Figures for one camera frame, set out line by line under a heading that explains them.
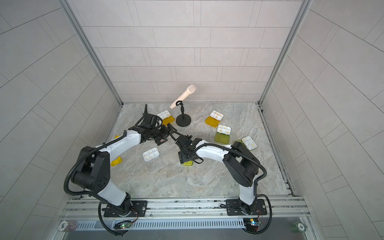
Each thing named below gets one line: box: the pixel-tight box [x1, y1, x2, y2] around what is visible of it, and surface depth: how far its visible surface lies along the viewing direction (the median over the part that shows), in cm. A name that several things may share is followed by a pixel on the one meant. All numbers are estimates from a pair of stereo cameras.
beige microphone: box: [170, 84, 197, 109], surface depth 87 cm
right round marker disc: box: [297, 223, 305, 231], surface depth 63 cm
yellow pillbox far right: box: [205, 110, 224, 128], surface depth 108 cm
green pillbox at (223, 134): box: [214, 124, 232, 144], surface depth 101 cm
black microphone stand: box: [175, 100, 191, 127], surface depth 107 cm
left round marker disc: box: [57, 220, 69, 232], surface depth 62 cm
